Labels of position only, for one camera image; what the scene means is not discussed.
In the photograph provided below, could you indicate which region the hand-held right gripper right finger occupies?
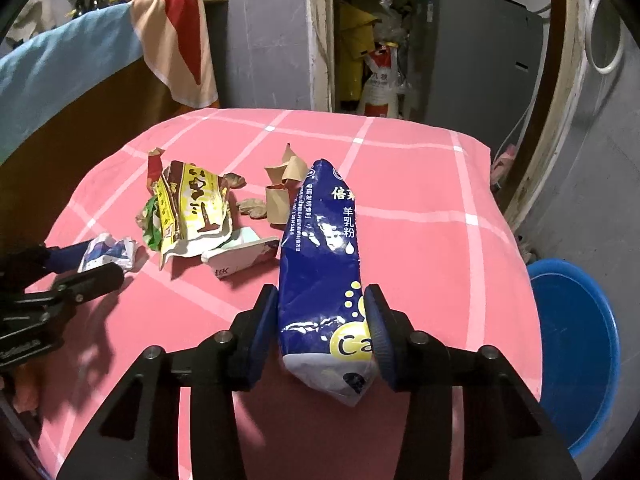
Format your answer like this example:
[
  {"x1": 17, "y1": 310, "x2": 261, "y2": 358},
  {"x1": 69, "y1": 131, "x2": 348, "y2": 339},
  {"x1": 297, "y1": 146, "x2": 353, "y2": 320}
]
[{"x1": 363, "y1": 284, "x2": 583, "y2": 480}]

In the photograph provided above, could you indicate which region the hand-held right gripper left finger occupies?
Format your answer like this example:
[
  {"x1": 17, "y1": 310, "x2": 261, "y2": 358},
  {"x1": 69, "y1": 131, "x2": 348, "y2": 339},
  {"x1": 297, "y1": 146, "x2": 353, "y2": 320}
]
[{"x1": 57, "y1": 284, "x2": 280, "y2": 480}]

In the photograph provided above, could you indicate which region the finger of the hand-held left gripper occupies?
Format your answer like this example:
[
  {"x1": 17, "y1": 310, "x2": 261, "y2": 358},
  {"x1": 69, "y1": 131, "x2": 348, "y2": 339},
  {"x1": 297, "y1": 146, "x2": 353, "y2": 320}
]
[
  {"x1": 31, "y1": 242, "x2": 92, "y2": 276},
  {"x1": 49, "y1": 262, "x2": 126, "y2": 306}
]

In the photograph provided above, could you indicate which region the white blue wrapper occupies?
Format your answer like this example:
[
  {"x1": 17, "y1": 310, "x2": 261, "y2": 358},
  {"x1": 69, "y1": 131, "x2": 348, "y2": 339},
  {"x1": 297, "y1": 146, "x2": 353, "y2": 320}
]
[{"x1": 79, "y1": 233, "x2": 138, "y2": 273}]

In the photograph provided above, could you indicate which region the blue milk powder bag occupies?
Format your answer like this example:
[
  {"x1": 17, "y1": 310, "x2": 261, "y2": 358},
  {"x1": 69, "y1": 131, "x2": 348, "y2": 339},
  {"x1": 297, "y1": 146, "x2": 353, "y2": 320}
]
[{"x1": 277, "y1": 159, "x2": 379, "y2": 407}]

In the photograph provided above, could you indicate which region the yellow snack wrapper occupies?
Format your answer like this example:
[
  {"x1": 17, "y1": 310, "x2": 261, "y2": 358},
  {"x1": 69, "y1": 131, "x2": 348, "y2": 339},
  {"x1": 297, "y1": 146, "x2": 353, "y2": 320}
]
[{"x1": 147, "y1": 160, "x2": 236, "y2": 271}]

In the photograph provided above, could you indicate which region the blue plastic basin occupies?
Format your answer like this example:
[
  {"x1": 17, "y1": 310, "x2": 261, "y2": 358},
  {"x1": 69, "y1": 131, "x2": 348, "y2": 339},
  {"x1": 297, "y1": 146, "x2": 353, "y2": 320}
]
[{"x1": 526, "y1": 258, "x2": 621, "y2": 458}]

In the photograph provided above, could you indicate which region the green wrapper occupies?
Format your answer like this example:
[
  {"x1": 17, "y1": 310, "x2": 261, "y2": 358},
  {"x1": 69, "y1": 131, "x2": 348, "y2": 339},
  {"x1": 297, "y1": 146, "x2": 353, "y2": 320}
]
[{"x1": 136, "y1": 195, "x2": 168, "y2": 251}]

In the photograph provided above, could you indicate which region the white torn carton piece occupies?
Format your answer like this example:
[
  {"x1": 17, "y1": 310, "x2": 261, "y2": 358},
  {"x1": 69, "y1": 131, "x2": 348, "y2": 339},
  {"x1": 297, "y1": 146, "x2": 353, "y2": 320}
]
[{"x1": 201, "y1": 227, "x2": 281, "y2": 278}]

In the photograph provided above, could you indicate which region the brown wooden cabinet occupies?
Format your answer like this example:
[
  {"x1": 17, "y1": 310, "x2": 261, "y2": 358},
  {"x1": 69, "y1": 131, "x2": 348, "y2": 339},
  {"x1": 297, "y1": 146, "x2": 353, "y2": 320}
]
[{"x1": 0, "y1": 57, "x2": 178, "y2": 271}]

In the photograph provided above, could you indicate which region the brown cardboard tube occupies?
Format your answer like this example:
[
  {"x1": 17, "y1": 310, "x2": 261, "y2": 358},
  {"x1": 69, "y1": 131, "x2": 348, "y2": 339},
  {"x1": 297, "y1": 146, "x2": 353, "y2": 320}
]
[{"x1": 265, "y1": 184, "x2": 292, "y2": 226}]

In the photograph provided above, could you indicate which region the pink checked blanket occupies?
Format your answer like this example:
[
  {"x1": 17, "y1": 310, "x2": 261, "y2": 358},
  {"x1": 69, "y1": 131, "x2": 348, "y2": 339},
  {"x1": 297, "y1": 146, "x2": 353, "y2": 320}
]
[{"x1": 25, "y1": 107, "x2": 543, "y2": 480}]

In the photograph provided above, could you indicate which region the torn brown cardboard piece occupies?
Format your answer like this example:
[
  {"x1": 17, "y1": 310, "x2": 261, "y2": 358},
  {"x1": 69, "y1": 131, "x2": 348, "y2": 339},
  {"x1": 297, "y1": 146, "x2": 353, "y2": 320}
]
[{"x1": 264, "y1": 143, "x2": 308, "y2": 187}]

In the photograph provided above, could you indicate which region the light blue cloth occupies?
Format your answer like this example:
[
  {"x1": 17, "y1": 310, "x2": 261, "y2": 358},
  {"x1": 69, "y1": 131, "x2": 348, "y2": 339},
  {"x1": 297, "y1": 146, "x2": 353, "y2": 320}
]
[{"x1": 0, "y1": 2, "x2": 146, "y2": 166}]

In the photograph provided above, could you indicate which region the pink cloth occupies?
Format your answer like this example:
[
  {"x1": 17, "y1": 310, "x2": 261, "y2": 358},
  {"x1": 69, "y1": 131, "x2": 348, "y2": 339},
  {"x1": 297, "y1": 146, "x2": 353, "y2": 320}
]
[{"x1": 491, "y1": 144, "x2": 519, "y2": 187}]

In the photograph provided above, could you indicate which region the cream red towel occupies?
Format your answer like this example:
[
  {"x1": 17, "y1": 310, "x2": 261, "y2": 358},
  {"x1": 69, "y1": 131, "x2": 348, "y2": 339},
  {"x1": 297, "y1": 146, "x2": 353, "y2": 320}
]
[{"x1": 130, "y1": 0, "x2": 221, "y2": 109}]

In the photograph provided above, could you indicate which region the white gas cylinder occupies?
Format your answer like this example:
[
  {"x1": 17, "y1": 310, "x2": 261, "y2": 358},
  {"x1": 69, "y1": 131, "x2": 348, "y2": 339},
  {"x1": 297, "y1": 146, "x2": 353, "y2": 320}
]
[{"x1": 357, "y1": 45, "x2": 408, "y2": 120}]

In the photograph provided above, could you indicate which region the grey metal cabinet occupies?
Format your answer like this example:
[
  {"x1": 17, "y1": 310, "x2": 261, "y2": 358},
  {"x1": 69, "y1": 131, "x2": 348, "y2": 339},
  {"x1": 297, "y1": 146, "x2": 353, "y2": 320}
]
[{"x1": 410, "y1": 0, "x2": 545, "y2": 148}]

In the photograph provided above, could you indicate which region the yellow bag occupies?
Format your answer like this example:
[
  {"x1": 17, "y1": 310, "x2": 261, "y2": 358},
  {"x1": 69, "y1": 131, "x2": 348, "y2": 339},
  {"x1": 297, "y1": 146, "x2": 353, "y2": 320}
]
[{"x1": 340, "y1": 5, "x2": 381, "y2": 103}]

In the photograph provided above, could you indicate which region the clear plastic bag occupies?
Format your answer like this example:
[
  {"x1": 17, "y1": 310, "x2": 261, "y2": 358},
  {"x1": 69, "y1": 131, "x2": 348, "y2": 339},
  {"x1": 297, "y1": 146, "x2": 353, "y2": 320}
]
[{"x1": 379, "y1": 0, "x2": 417, "y2": 47}]

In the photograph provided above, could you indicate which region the white door frame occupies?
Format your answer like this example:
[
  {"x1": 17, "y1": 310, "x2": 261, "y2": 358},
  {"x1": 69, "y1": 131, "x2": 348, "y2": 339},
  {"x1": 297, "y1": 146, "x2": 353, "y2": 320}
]
[{"x1": 301, "y1": 0, "x2": 337, "y2": 112}]

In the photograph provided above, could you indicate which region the white hose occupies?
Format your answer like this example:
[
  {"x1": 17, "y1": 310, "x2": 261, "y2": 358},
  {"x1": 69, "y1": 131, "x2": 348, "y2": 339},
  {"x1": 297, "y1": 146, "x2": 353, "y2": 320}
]
[{"x1": 585, "y1": 0, "x2": 626, "y2": 75}]

